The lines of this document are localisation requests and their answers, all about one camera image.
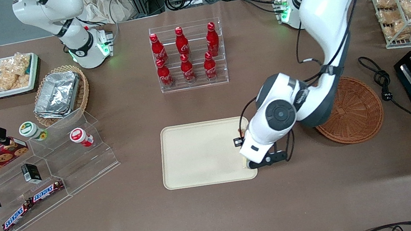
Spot red lid yoghurt cup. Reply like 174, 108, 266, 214
68, 126, 95, 150

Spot Snickers chocolate bar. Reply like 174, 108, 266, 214
27, 179, 67, 204
0, 200, 38, 231

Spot beige cloth bag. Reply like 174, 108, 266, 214
80, 0, 134, 28

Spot oval tan wicker basket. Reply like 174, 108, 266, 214
27, 62, 95, 130

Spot red cola bottle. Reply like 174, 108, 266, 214
155, 57, 176, 90
174, 25, 193, 61
179, 52, 198, 85
201, 51, 220, 82
203, 21, 222, 58
149, 31, 170, 67

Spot clear acrylic bottle rack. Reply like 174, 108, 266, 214
148, 17, 230, 95

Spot stacked aluminium foil containers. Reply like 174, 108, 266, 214
29, 69, 86, 123

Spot round brown wicker basket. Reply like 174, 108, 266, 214
308, 71, 388, 150

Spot black power cable with plug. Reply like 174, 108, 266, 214
357, 49, 411, 127

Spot green lid yoghurt cup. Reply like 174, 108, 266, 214
18, 119, 49, 144

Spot clear bag of rice crisps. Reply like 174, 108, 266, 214
0, 67, 32, 92
0, 50, 34, 81

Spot white rectangular snack bin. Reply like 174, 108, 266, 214
0, 51, 44, 99

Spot clear acrylic stepped stand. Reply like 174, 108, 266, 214
24, 103, 125, 201
0, 149, 79, 231

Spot cream rectangular tray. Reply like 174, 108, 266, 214
156, 115, 259, 192

